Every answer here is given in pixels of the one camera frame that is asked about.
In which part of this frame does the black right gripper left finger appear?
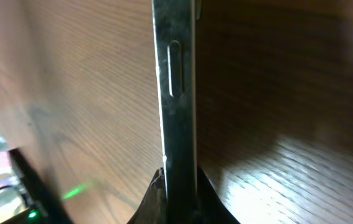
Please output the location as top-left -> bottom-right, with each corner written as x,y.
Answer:
128,168 -> 166,224

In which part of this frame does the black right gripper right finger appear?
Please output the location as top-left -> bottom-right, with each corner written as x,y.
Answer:
197,167 -> 240,224

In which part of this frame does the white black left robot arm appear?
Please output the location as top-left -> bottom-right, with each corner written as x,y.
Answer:
0,148 -> 73,224

